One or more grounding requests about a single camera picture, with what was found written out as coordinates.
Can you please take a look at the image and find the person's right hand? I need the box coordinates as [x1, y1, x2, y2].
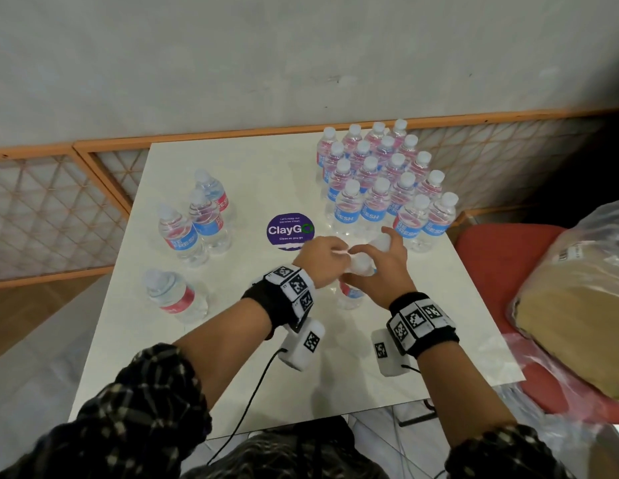
[339, 227, 417, 310]

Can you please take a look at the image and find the person's left hand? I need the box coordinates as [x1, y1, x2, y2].
[292, 236, 351, 289]

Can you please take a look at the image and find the clear water bottle white cap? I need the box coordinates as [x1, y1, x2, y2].
[336, 234, 392, 311]

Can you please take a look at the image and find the person's left forearm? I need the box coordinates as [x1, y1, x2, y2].
[172, 298, 273, 412]

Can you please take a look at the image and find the person's right forearm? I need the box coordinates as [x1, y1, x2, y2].
[417, 341, 516, 449]

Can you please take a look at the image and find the round purple sticker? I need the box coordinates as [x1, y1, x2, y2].
[266, 213, 315, 251]

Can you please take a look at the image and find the group of clear water bottles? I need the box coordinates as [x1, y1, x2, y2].
[316, 118, 460, 254]

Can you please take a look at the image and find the black wristband with marker tiles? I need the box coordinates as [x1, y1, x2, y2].
[388, 292, 460, 359]
[241, 264, 317, 340]

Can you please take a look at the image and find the water bottle blue label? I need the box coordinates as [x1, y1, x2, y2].
[157, 205, 209, 269]
[188, 189, 232, 256]

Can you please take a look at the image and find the water bottle red label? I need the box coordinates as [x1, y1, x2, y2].
[143, 268, 209, 325]
[194, 168, 236, 222]

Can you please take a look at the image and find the red chair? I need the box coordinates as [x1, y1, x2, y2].
[454, 223, 619, 427]

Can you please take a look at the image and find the black table base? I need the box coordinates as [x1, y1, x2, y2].
[397, 399, 439, 428]

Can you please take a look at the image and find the orange framed lattice panel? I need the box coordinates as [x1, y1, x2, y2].
[0, 143, 131, 291]
[72, 107, 619, 230]

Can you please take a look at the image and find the brown paper bundle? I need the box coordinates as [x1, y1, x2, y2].
[514, 229, 619, 402]

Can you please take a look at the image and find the clear plastic bag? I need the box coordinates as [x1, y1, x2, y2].
[506, 197, 619, 409]

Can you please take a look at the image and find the plaid shirt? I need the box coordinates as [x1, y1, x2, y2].
[0, 343, 576, 479]

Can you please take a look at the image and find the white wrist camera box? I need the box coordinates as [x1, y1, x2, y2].
[279, 318, 326, 372]
[371, 328, 413, 378]

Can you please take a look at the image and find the black cable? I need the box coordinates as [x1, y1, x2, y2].
[206, 348, 289, 465]

